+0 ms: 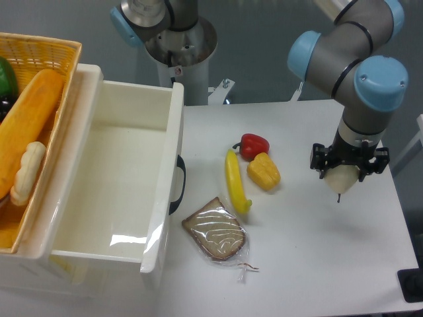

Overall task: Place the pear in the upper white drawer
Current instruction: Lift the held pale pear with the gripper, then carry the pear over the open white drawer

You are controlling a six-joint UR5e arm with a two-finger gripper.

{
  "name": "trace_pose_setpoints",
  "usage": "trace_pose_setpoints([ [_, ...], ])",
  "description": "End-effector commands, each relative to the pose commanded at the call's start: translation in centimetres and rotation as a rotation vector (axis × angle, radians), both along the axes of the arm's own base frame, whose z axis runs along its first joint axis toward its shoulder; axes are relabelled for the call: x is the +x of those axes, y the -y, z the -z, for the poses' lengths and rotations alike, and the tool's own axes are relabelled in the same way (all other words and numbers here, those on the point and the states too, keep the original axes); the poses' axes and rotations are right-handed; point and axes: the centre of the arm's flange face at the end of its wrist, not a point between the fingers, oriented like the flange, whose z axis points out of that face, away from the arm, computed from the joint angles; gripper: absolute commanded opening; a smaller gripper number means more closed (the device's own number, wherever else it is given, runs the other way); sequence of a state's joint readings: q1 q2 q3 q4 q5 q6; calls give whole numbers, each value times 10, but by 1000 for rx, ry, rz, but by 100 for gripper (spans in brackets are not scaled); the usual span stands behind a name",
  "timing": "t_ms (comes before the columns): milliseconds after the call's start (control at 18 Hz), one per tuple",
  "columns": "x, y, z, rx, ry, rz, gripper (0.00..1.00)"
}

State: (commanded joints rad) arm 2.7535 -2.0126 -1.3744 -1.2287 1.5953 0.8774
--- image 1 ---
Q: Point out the black device at table edge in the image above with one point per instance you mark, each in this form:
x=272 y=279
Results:
x=411 y=284

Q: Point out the dark purple eggplant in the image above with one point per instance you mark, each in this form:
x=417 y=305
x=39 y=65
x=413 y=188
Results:
x=7 y=101

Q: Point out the orange baguette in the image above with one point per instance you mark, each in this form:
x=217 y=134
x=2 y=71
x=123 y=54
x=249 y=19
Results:
x=25 y=121

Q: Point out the green bell pepper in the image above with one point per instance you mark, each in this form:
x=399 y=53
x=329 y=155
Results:
x=8 y=80

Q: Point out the yellow wicker basket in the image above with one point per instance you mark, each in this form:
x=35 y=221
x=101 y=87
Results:
x=43 y=68

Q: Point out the white drawer cabinet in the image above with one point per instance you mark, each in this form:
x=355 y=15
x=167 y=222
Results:
x=34 y=266

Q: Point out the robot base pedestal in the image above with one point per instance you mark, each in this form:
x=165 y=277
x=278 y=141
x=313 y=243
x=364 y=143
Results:
x=174 y=35

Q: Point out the cream croissant pastry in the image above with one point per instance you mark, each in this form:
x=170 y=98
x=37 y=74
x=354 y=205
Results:
x=26 y=176

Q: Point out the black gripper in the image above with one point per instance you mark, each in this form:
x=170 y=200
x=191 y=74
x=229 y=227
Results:
x=369 y=159

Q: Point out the yellow bell pepper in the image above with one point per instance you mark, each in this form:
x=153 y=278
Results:
x=263 y=172

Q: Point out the pale yellow pear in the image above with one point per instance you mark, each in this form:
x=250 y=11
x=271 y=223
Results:
x=341 y=178

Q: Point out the bread slice in plastic wrap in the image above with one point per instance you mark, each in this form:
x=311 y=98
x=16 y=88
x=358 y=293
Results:
x=220 y=237

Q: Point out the red bell pepper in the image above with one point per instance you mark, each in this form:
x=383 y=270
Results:
x=251 y=145

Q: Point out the open upper white drawer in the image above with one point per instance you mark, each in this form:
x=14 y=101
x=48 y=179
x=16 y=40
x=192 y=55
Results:
x=122 y=194

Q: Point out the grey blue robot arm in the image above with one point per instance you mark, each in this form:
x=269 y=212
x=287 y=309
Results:
x=370 y=87

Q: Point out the yellow banana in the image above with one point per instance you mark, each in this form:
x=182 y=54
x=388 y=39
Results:
x=234 y=184

